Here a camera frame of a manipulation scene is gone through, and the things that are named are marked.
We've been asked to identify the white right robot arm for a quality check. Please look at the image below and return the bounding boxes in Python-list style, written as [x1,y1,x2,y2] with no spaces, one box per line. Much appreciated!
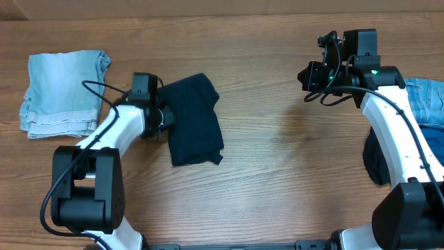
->
[298,61,443,249]

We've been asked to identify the dark blue garment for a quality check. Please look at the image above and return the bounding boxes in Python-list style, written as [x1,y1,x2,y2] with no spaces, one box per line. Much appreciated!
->
[420,126,444,165]

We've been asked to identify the black t-shirt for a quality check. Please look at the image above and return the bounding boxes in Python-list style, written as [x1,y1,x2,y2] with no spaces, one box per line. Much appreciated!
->
[158,73,224,167]

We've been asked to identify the black garment in pile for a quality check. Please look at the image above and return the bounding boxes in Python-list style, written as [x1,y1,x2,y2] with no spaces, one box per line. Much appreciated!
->
[362,128,391,185]

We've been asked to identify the blue denim jeans pile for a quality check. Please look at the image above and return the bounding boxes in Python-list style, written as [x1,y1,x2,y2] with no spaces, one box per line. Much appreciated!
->
[405,78,443,130]

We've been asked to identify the folded light blue jeans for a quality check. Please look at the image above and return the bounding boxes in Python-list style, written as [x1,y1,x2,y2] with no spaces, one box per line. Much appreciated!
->
[19,50,111,139]

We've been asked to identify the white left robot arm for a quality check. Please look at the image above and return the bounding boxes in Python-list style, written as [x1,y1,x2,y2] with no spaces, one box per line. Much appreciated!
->
[47,104,176,249]

